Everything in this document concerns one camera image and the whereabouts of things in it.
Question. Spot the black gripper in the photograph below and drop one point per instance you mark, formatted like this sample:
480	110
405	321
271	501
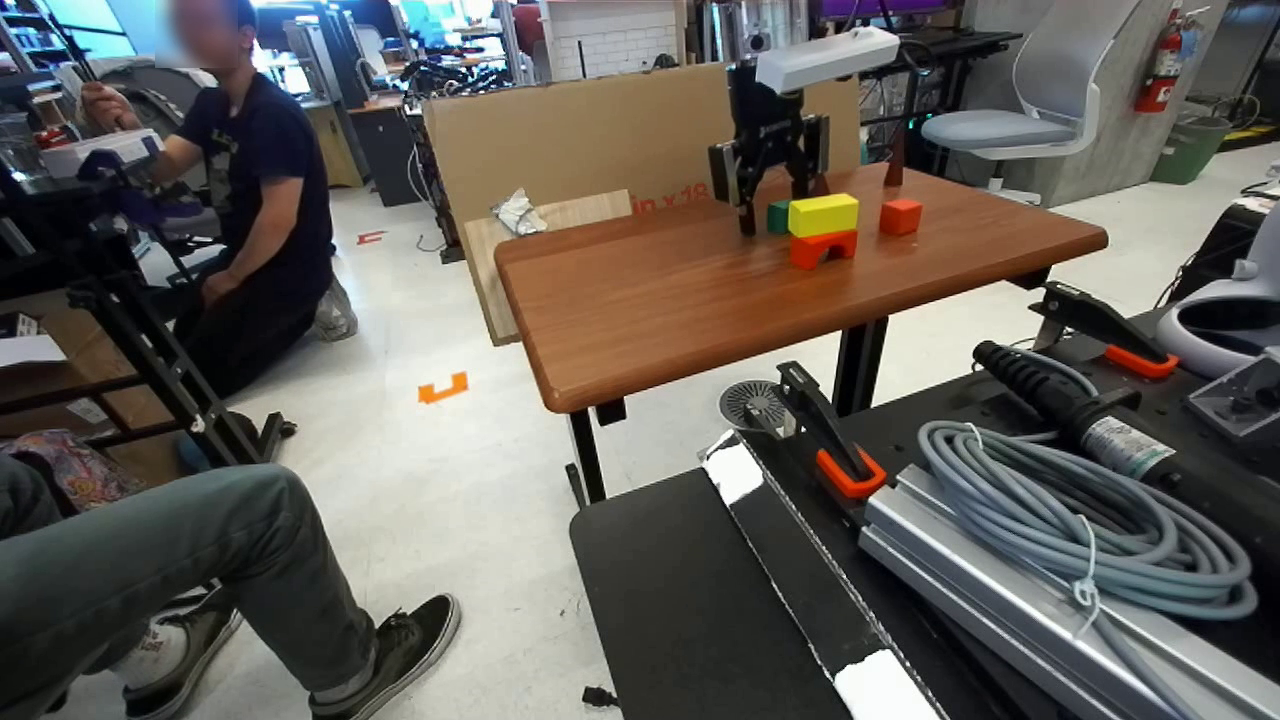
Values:
764	133

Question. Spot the green cube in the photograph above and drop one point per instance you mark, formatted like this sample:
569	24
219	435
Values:
776	217

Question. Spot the yellow block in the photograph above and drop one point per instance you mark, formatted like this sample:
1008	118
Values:
825	213

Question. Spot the orange arch block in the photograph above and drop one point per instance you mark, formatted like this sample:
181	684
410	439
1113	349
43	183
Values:
822	248

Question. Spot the orange cube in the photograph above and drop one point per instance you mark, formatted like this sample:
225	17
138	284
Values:
901	217

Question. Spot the wooden table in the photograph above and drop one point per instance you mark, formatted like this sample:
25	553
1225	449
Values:
664	292

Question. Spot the flattened cardboard box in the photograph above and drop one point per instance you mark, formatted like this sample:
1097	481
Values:
574	213

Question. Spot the large cardboard sheet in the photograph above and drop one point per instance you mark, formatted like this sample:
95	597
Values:
574	133

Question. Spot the white board panel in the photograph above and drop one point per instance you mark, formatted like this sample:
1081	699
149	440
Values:
613	37

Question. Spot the black clamp orange trigger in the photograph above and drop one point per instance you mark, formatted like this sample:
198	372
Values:
1081	319
812	412

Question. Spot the white office chair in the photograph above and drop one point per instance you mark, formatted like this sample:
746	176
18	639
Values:
1054	81

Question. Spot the orange floor marker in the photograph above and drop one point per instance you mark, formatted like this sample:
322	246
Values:
440	391

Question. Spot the red fire extinguisher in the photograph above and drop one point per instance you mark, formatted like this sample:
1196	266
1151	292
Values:
1162	63

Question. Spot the green bin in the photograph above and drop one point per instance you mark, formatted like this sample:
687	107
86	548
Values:
1188	148

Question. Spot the black cart plate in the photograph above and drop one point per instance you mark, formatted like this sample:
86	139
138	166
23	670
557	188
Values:
683	615

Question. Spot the crouching person black shirt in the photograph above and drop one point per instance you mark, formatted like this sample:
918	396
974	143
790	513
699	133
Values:
266	203

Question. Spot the black sneaker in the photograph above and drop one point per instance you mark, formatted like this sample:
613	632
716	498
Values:
394	653

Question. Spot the black tripod stand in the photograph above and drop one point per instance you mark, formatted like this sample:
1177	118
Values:
123	321

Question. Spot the seated person grey trousers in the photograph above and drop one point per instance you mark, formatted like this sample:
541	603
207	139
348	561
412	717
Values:
163	545

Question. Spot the grey sneaker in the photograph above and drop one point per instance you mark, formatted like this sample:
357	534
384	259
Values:
172	653

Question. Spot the black cart frame bar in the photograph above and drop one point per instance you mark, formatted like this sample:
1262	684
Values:
802	587

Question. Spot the silver aluminium rail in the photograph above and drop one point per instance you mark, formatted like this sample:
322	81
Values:
984	603

